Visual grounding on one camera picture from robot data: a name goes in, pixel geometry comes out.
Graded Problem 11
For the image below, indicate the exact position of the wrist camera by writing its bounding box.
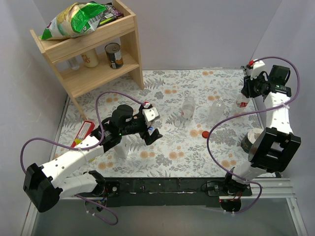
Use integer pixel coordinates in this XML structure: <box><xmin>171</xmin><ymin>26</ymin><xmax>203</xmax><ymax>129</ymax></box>
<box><xmin>247</xmin><ymin>60</ymin><xmax>266</xmax><ymax>80</ymax></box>
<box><xmin>142</xmin><ymin>102</ymin><xmax>160</xmax><ymax>124</ymax></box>

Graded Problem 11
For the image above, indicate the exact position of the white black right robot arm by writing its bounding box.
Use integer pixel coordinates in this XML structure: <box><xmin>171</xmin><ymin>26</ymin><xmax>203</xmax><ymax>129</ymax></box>
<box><xmin>222</xmin><ymin>60</ymin><xmax>301</xmax><ymax>196</ymax></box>

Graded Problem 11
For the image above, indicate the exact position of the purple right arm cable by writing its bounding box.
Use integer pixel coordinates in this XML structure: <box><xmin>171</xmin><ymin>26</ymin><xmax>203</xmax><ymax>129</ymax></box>
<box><xmin>206</xmin><ymin>56</ymin><xmax>301</xmax><ymax>213</ymax></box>

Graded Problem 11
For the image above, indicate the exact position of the white bottle black cap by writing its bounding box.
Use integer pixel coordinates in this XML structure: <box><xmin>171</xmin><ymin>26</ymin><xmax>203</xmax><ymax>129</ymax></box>
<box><xmin>114</xmin><ymin>136</ymin><xmax>129</xmax><ymax>159</ymax></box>

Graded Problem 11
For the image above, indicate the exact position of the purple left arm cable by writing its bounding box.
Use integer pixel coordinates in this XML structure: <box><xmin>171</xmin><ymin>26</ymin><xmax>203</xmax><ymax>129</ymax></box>
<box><xmin>20</xmin><ymin>91</ymin><xmax>148</xmax><ymax>226</ymax></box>

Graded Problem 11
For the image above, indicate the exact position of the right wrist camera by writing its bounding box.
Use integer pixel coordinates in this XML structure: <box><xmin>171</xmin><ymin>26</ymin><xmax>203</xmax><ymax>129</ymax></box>
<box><xmin>247</xmin><ymin>60</ymin><xmax>266</xmax><ymax>80</ymax></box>

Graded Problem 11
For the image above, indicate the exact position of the crushed clear bottle red label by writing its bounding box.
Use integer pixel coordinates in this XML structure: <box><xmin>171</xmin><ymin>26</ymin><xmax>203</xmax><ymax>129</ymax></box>
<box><xmin>233</xmin><ymin>94</ymin><xmax>250</xmax><ymax>113</ymax></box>

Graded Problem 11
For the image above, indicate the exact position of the cream jar on shelf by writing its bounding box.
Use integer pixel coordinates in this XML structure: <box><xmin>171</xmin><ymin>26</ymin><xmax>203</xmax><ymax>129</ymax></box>
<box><xmin>81</xmin><ymin>49</ymin><xmax>99</xmax><ymax>68</ymax></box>

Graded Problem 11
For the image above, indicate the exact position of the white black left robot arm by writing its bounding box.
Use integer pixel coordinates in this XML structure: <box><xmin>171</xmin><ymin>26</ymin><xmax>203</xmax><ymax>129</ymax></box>
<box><xmin>23</xmin><ymin>104</ymin><xmax>162</xmax><ymax>212</ymax></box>

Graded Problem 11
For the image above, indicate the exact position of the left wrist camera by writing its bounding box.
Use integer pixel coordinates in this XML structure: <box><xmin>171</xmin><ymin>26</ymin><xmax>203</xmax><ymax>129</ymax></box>
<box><xmin>142</xmin><ymin>102</ymin><xmax>160</xmax><ymax>124</ymax></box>

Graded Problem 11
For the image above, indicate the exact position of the aluminium frame rail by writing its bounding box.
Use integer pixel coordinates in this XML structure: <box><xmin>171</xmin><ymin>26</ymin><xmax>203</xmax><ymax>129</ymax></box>
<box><xmin>241</xmin><ymin>178</ymin><xmax>308</xmax><ymax>236</ymax></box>

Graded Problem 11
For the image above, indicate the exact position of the dark purple snack box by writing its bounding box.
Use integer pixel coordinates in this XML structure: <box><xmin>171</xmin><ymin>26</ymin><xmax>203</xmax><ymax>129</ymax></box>
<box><xmin>98</xmin><ymin>3</ymin><xmax>124</xmax><ymax>27</ymax></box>

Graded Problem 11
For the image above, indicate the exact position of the clear glass on shelf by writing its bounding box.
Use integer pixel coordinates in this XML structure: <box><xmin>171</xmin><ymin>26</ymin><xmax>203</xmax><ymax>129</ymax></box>
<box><xmin>66</xmin><ymin>57</ymin><xmax>80</xmax><ymax>71</ymax></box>

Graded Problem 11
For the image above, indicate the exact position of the yellow cap bottle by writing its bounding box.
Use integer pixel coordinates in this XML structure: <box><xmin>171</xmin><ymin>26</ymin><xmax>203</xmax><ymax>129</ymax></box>
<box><xmin>71</xmin><ymin>139</ymin><xmax>82</xmax><ymax>147</ymax></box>

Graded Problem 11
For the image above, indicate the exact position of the clear plastic bottle red label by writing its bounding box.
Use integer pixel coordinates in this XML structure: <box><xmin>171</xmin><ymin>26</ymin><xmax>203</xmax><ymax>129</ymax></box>
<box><xmin>181</xmin><ymin>94</ymin><xmax>195</xmax><ymax>120</ymax></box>

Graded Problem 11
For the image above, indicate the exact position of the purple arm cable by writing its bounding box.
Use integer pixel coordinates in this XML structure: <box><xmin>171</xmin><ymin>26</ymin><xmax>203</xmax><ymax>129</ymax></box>
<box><xmin>206</xmin><ymin>56</ymin><xmax>301</xmax><ymax>213</ymax></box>
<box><xmin>20</xmin><ymin>91</ymin><xmax>148</xmax><ymax>226</ymax></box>

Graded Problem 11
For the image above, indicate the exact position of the green chip bag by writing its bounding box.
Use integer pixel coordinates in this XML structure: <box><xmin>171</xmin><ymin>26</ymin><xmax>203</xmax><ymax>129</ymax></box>
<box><xmin>40</xmin><ymin>2</ymin><xmax>107</xmax><ymax>40</ymax></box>

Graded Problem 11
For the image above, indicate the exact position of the red snack box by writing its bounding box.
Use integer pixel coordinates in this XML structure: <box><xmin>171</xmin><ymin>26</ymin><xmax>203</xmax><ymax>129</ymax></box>
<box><xmin>74</xmin><ymin>120</ymin><xmax>95</xmax><ymax>141</ymax></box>

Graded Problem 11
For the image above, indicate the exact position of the dark food can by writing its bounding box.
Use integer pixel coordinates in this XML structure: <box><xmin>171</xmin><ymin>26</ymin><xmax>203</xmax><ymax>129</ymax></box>
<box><xmin>105</xmin><ymin>43</ymin><xmax>124</xmax><ymax>69</ymax></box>

